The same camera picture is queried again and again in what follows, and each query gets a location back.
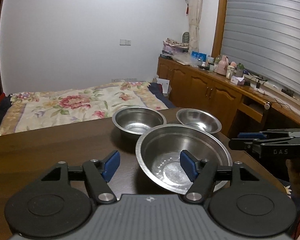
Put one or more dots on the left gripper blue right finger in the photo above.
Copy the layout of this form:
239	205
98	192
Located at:
201	174

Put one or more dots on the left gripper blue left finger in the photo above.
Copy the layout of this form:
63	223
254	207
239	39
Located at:
98	173

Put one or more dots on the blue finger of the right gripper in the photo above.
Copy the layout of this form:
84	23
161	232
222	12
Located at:
258	135

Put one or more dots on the small shallow steel bowl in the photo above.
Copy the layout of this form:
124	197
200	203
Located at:
199	119

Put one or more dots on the large steel bowl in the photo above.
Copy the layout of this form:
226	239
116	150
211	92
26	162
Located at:
158	154

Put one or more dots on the medium deep steel bowl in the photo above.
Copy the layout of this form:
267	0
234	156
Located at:
133	121

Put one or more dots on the right hand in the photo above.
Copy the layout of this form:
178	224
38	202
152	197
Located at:
298	179

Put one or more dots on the wooden cabinet counter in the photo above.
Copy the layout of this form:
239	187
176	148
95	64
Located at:
238	108

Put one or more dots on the tissue box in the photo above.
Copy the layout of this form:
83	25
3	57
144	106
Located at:
237	80

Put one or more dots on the pink thermos jug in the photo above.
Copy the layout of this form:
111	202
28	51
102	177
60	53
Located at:
223	65

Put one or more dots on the blue box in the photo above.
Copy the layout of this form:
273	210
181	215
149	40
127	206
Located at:
198	56

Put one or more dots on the white paper bag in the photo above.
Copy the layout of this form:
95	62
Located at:
165	83

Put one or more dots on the window roller blind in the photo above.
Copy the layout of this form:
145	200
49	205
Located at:
264	35

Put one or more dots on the stack of folded fabric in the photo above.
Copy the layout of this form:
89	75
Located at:
171	46

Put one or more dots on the beige curtain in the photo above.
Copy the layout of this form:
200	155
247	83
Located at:
194	17

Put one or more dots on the white wall switch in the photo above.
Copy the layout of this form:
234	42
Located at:
125	42

